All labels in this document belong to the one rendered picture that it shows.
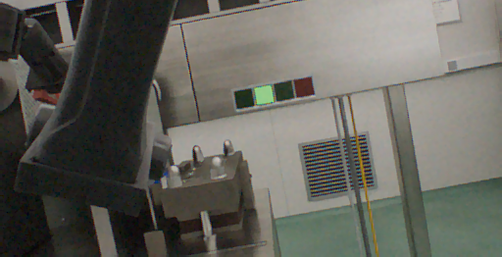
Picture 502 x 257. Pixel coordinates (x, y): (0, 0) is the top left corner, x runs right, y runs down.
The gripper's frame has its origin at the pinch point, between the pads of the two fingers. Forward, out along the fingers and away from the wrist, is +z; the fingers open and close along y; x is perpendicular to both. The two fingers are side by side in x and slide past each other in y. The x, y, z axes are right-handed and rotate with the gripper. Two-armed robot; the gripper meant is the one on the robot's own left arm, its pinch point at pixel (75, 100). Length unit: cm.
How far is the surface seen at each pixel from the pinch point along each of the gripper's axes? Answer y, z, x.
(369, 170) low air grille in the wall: 122, 267, 100
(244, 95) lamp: 33, 34, 20
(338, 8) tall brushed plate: 65, 21, 36
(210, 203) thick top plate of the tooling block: 22.7, 19.1, -18.7
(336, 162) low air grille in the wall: 95, 259, 109
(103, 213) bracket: -0.3, 17.5, -17.5
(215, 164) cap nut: 24.9, 16.3, -11.0
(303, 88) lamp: 51, 34, 19
